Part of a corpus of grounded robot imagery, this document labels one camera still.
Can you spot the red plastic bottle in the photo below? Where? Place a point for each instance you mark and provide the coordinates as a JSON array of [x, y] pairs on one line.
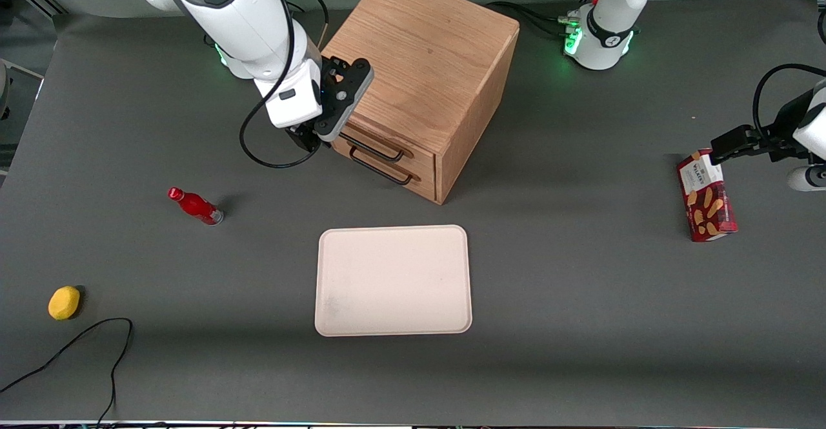
[[193, 206]]

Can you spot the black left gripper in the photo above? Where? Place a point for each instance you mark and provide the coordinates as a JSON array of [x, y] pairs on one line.
[[783, 123]]

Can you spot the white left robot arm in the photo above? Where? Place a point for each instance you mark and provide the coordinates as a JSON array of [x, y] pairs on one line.
[[606, 48]]

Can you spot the red Walkers cookie box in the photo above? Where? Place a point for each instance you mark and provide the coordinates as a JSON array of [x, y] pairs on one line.
[[708, 203]]

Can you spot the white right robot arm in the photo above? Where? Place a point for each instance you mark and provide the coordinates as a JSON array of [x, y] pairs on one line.
[[239, 16]]

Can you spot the yellow lemon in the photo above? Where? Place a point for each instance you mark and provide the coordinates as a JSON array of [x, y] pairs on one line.
[[64, 303]]

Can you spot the grey metal panel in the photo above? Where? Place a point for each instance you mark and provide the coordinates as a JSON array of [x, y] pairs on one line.
[[22, 113]]

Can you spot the beige plastic tray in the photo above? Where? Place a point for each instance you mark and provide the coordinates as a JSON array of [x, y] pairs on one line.
[[393, 280]]

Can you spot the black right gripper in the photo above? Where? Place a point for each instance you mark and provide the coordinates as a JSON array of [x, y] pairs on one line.
[[301, 135]]

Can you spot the oak wooden drawer cabinet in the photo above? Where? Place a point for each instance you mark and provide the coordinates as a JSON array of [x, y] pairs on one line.
[[419, 48]]

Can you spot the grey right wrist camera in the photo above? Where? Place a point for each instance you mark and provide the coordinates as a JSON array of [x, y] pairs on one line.
[[345, 103]]

